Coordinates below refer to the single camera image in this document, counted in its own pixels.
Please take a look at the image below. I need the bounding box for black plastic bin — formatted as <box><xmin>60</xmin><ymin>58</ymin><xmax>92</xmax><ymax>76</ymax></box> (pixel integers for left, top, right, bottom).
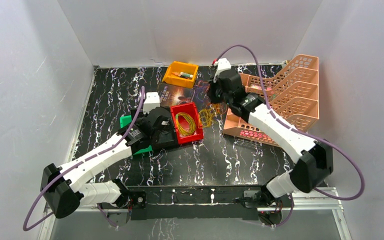
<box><xmin>126</xmin><ymin>107</ymin><xmax>179</xmax><ymax>154</ymax></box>

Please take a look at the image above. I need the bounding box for green plastic bin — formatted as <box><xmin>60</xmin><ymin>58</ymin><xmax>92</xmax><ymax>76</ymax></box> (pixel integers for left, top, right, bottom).
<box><xmin>119</xmin><ymin>115</ymin><xmax>153</xmax><ymax>155</ymax></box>

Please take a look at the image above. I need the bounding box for red plastic bin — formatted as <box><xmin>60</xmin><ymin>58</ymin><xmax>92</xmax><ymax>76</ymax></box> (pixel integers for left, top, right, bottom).
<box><xmin>170</xmin><ymin>102</ymin><xmax>204</xmax><ymax>145</ymax></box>

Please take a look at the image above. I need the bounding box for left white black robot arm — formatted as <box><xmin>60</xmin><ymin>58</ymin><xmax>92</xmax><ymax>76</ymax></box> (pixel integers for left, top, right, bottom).
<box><xmin>40</xmin><ymin>107</ymin><xmax>177</xmax><ymax>219</ymax></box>

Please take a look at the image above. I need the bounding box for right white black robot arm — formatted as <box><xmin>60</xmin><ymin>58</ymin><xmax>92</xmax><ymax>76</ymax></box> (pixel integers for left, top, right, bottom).
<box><xmin>207</xmin><ymin>68</ymin><xmax>334</xmax><ymax>207</ymax></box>

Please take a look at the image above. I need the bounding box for dark paperback book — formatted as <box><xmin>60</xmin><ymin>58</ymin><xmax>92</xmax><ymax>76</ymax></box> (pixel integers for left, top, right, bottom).
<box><xmin>157</xmin><ymin>82</ymin><xmax>195</xmax><ymax>107</ymax></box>

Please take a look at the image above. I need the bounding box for marker in orange bin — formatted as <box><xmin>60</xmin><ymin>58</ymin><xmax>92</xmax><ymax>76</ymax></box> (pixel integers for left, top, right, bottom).
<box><xmin>172</xmin><ymin>72</ymin><xmax>194</xmax><ymax>80</ymax></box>

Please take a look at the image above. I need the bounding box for orange plastic bin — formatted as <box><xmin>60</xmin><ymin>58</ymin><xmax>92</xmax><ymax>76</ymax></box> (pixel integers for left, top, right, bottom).
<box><xmin>162</xmin><ymin>61</ymin><xmax>199</xmax><ymax>89</ymax></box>

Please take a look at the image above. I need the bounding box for pink tiered file tray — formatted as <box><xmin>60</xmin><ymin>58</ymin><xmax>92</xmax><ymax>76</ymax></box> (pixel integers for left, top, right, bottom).
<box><xmin>222</xmin><ymin>54</ymin><xmax>320</xmax><ymax>147</ymax></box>

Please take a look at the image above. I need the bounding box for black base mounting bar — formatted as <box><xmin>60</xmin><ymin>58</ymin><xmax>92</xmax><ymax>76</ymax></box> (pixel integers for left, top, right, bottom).
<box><xmin>129</xmin><ymin>185</ymin><xmax>269</xmax><ymax>221</ymax></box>

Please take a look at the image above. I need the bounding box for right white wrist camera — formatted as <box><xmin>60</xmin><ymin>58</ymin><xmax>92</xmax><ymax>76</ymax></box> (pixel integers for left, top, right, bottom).
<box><xmin>212</xmin><ymin>58</ymin><xmax>232</xmax><ymax>83</ymax></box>

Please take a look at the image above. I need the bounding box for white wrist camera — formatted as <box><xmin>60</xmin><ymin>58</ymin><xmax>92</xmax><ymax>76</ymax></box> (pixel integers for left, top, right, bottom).
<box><xmin>212</xmin><ymin>58</ymin><xmax>232</xmax><ymax>83</ymax></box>
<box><xmin>142</xmin><ymin>91</ymin><xmax>161</xmax><ymax>114</ymax></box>

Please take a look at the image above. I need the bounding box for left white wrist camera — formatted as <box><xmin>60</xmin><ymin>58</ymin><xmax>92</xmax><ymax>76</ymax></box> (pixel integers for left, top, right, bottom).
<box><xmin>142</xmin><ymin>91</ymin><xmax>161</xmax><ymax>114</ymax></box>

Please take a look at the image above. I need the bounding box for yellow green coiled cable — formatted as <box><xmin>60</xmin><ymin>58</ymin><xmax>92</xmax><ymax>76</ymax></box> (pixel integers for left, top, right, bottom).
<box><xmin>174</xmin><ymin>112</ymin><xmax>198</xmax><ymax>137</ymax></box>

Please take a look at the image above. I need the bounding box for aluminium frame rail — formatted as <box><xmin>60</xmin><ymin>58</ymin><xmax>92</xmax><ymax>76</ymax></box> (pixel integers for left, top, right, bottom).
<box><xmin>38</xmin><ymin>191</ymin><xmax>351</xmax><ymax>240</ymax></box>

